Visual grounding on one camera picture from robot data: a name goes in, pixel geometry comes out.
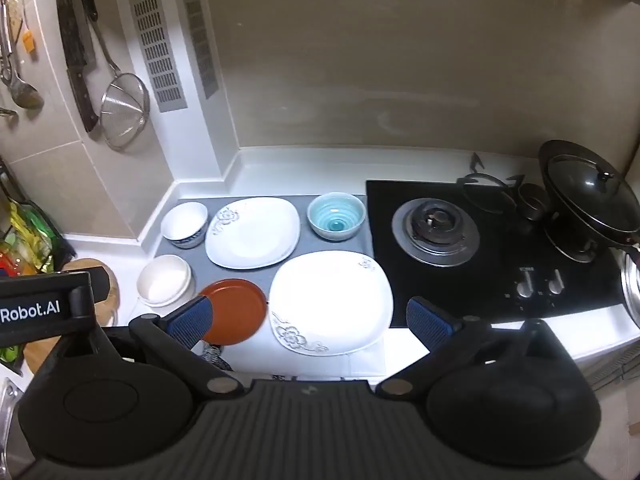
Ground black loose pan support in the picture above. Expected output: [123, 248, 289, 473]
[456, 152, 526, 213]

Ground steel pot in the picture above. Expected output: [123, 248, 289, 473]
[619, 247, 640, 328]

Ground white round plate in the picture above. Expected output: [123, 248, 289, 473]
[136, 254, 193, 308]

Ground metal mesh strainer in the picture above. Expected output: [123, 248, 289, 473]
[77, 0, 151, 151]

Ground small dark burner cap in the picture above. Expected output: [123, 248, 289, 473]
[515, 182, 553, 221]

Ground white bowl with blue pattern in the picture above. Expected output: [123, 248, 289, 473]
[160, 201, 209, 250]

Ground brown round plate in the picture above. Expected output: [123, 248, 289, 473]
[197, 278, 269, 346]

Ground silver metal object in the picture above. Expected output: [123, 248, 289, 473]
[0, 377, 23, 466]

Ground small white square floral plate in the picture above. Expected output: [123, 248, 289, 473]
[204, 197, 302, 270]

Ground dark cleaver knife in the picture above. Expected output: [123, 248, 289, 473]
[55, 0, 101, 133]

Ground wide grey wall vent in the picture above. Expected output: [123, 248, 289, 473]
[128, 0, 188, 113]

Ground teal ribbed bowl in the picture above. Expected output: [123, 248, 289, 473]
[306, 192, 367, 242]

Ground black pan support under wok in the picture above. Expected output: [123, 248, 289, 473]
[542, 220, 601, 265]

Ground grey table mat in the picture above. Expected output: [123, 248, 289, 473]
[152, 194, 396, 378]

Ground patterned cloth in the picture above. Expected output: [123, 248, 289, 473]
[200, 341, 233, 372]

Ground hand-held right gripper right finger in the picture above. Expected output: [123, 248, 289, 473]
[375, 296, 569, 403]

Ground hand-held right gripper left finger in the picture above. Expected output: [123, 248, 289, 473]
[54, 295, 246, 403]

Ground black wok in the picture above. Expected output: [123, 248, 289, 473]
[537, 139, 640, 253]

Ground round wooden cutting board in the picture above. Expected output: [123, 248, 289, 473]
[22, 258, 121, 376]

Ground metal ladle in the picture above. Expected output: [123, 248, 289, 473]
[0, 0, 45, 111]

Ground narrow grey wall vent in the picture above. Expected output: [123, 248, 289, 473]
[179, 0, 220, 100]

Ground glass wok lid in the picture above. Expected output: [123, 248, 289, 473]
[545, 154, 634, 231]

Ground colourful food packets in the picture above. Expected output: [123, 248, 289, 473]
[0, 200, 76, 276]

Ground large white square floral plate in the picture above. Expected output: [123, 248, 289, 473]
[268, 251, 395, 357]

